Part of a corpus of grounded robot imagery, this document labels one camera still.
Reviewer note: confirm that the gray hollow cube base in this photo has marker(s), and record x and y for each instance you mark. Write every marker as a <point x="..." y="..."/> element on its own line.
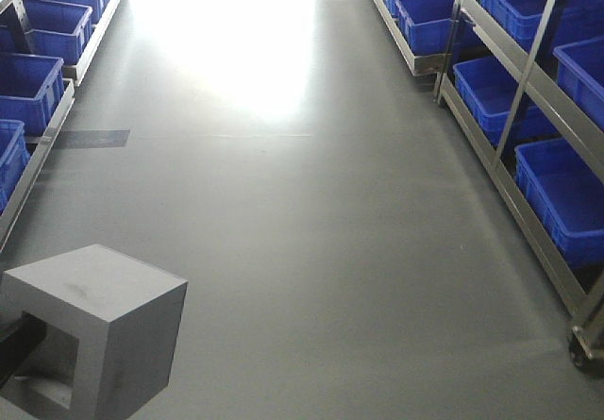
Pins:
<point x="112" y="323"/>

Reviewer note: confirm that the right steel shelf rack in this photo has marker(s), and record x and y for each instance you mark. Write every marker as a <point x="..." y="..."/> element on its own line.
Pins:
<point x="524" y="81"/>

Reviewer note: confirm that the steel shelf rack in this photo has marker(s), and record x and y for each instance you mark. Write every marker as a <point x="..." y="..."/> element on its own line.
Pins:
<point x="524" y="81"/>
<point x="38" y="91"/>

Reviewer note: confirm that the left steel shelf rack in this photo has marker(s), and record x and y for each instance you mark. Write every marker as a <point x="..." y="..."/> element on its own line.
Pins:
<point x="38" y="91"/>

